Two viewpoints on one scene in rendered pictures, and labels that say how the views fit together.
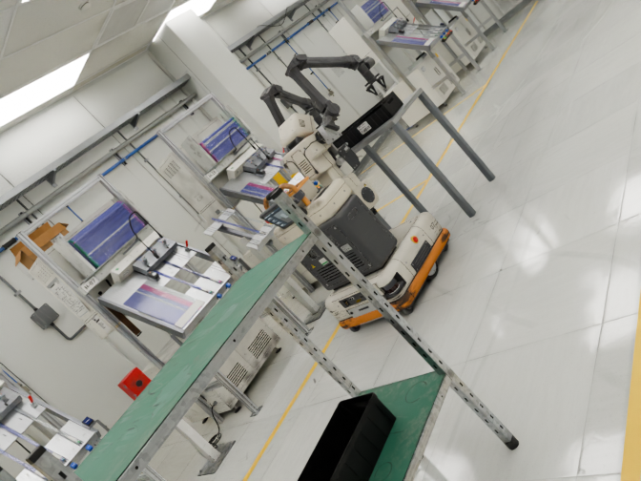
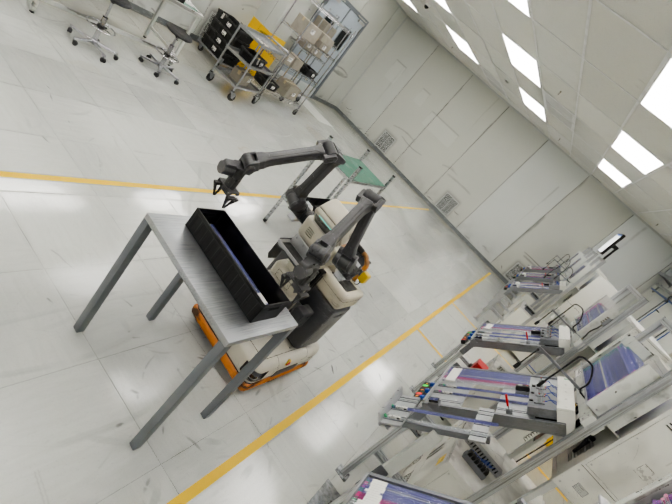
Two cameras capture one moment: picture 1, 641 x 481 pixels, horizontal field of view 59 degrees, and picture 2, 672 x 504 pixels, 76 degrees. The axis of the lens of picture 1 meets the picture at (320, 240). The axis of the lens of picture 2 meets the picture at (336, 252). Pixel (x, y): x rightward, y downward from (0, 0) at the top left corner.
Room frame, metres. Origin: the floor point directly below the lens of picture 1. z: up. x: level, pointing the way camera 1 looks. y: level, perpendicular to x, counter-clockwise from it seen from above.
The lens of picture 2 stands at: (5.43, -1.33, 1.90)
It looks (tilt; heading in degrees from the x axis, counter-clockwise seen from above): 22 degrees down; 150
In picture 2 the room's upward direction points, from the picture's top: 43 degrees clockwise
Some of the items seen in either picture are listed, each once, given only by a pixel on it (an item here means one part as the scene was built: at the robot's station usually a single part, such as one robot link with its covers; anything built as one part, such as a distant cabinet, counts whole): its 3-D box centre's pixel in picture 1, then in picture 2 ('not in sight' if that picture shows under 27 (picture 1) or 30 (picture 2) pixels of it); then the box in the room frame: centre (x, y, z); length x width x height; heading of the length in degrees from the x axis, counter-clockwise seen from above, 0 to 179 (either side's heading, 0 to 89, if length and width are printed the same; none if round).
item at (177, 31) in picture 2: not in sight; (170, 51); (-0.56, -1.54, 0.28); 0.54 x 0.52 x 0.57; 66
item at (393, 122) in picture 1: (410, 173); (181, 325); (3.85, -0.78, 0.40); 0.70 x 0.45 x 0.80; 38
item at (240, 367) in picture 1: (214, 358); (461, 502); (4.28, 1.22, 0.31); 0.70 x 0.65 x 0.62; 133
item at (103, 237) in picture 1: (107, 235); (616, 378); (4.23, 1.09, 1.52); 0.51 x 0.13 x 0.27; 133
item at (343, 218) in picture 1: (332, 229); (306, 286); (3.31, -0.10, 0.59); 0.55 x 0.34 x 0.83; 39
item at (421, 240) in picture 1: (386, 270); (259, 330); (3.37, -0.17, 0.16); 0.67 x 0.64 x 0.25; 129
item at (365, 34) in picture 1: (393, 52); not in sight; (7.69, -2.43, 0.95); 1.36 x 0.82 x 1.90; 43
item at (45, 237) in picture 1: (53, 230); not in sight; (4.37, 1.38, 1.82); 0.68 x 0.30 x 0.20; 133
